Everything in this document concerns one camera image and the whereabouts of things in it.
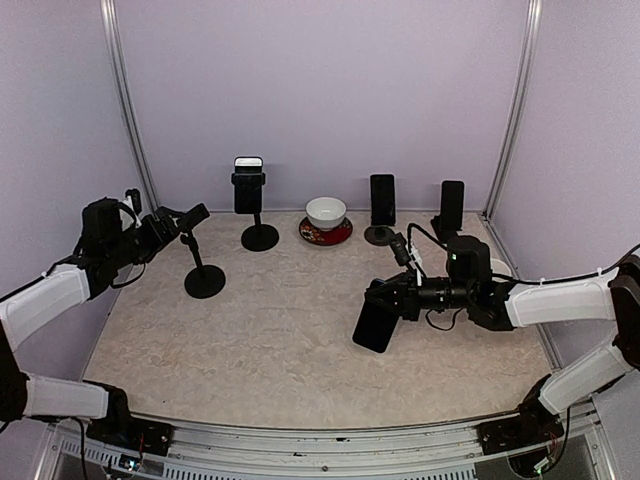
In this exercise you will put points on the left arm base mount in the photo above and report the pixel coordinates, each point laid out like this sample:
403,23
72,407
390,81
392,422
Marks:
136,434

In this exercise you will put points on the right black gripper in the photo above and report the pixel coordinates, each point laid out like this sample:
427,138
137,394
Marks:
406,303

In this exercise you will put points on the aluminium corner post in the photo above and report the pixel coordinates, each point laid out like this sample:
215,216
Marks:
118,65
525,66

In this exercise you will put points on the red patterned saucer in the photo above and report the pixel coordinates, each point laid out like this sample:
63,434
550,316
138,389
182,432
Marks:
316,236

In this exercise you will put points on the black phone blue edge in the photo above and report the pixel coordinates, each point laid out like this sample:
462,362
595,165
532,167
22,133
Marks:
374,328

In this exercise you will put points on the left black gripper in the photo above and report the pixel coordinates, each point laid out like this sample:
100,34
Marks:
160,239

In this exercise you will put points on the tall black phone stand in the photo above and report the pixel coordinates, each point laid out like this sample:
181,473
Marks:
259,237
203,281

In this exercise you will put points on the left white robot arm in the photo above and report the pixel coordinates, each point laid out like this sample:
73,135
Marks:
115,234

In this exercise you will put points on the right aluminium corner post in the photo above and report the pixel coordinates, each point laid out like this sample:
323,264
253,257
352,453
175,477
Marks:
525,66

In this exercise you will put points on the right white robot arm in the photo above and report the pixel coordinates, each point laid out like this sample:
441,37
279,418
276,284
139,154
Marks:
500,303

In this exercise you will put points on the left aluminium corner post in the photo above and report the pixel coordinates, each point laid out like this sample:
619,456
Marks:
118,65

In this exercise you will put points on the white ceramic bowl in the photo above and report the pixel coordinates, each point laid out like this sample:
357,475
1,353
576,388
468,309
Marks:
326,213

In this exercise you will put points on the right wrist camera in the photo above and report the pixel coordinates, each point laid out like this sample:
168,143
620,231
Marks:
403,257

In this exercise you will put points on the light blue mug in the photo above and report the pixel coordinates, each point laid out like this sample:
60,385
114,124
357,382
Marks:
499,267

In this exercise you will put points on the black phone white edge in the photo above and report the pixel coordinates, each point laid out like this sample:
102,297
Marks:
248,179

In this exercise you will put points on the tall black phone stand front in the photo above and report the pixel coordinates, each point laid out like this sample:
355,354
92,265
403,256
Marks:
259,237

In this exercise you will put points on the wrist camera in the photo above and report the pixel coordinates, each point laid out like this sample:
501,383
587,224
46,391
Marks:
131,208
403,257

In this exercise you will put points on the small round-base phone stand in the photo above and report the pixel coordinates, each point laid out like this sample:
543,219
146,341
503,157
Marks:
379,235

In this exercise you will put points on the aluminium front rail frame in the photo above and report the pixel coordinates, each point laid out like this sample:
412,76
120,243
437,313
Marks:
441,450

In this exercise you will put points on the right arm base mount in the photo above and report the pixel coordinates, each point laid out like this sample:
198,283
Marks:
525,429

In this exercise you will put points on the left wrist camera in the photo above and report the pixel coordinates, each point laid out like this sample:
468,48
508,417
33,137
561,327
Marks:
131,208

